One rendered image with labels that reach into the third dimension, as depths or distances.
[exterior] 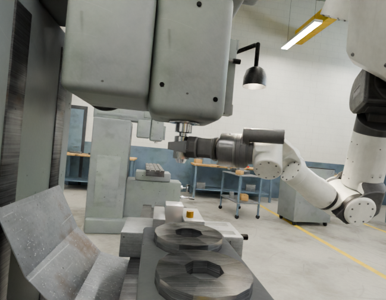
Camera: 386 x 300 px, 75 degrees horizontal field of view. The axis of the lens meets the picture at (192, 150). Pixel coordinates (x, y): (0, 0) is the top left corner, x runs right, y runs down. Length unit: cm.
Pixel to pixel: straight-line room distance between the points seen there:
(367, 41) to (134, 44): 45
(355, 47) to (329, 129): 840
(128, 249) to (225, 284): 54
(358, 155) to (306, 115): 786
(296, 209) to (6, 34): 490
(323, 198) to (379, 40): 37
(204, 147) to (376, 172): 42
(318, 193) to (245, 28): 786
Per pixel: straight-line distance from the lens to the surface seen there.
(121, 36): 62
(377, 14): 55
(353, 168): 75
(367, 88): 67
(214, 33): 66
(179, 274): 25
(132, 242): 75
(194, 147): 62
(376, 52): 56
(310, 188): 70
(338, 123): 919
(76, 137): 746
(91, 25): 64
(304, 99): 860
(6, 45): 63
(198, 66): 63
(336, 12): 70
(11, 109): 63
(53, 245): 76
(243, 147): 61
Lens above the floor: 123
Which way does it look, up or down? level
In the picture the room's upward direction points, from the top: 5 degrees clockwise
